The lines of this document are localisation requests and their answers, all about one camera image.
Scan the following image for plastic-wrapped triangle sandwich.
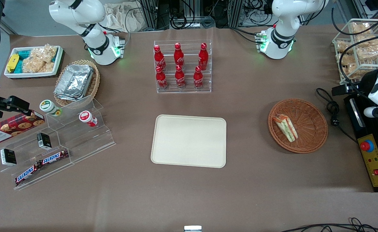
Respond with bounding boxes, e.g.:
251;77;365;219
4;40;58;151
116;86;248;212
272;114;299;143

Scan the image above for light tan wicker basket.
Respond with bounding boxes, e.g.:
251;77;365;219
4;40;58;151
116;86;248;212
53;60;101;107

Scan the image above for brown round wicker basket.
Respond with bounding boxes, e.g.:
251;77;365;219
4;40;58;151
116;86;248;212
268;98;328;154

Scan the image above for cream rectangular tray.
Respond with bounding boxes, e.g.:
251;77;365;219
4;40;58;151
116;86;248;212
150;114;227;169

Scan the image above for red cookie box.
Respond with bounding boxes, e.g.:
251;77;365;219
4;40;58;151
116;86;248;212
0;110;45;145

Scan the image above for green-lidded small jar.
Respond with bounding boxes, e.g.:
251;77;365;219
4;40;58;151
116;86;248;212
40;100;63;117

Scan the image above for white rectangular snack bin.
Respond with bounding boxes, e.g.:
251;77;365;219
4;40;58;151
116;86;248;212
4;45;63;79

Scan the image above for yellow snack pack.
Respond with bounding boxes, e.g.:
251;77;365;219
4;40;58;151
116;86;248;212
7;54;20;73

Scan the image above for small black box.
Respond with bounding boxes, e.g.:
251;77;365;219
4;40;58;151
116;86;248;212
0;149;17;166
37;132;52;150

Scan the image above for clear bag of rice crackers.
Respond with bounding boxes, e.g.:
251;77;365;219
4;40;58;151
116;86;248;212
22;44;58;73

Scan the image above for black yellow control box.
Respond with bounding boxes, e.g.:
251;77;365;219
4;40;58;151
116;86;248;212
344;93;378;193

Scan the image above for teal snack pack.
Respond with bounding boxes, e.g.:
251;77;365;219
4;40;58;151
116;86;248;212
15;50;33;73

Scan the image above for stacked aluminium foil containers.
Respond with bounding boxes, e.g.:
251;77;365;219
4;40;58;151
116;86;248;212
54;64;94;101

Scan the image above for Snickers chocolate bar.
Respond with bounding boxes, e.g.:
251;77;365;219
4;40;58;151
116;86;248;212
39;150;70;166
15;162;43;186

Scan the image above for red-lidded small jar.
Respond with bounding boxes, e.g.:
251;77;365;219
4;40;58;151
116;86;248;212
79;111;98;127

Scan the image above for clear acrylic stepped display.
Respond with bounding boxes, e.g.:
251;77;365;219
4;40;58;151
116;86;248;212
0;97;116;191

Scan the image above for bagged cracker snack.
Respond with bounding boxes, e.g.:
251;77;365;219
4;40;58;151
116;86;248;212
351;22;378;45
336;40;353;54
340;54;371;80
356;44;378;61

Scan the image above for red cola bottle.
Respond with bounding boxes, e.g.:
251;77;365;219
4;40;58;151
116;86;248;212
175;65;186;89
156;66;169;90
153;45;166;72
198;43;209;71
174;43;185;68
193;66;204;89

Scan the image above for clear acrylic bottle rack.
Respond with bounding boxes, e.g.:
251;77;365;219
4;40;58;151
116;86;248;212
153;40;212;94

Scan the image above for black power cable with plug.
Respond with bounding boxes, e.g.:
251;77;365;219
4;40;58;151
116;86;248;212
315;88;359;144

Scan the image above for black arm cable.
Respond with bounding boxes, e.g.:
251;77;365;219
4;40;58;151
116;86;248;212
331;8;378;99

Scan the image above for white wire rack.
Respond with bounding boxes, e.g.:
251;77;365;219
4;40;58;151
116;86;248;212
332;19;378;85

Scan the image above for black floor cables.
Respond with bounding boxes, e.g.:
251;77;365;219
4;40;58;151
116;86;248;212
281;217;378;232

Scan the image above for aluminium frame post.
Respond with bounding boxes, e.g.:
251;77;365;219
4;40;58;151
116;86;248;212
228;0;245;27
140;0;170;31

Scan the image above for coiled black cables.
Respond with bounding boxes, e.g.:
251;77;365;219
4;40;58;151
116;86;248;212
170;0;216;30

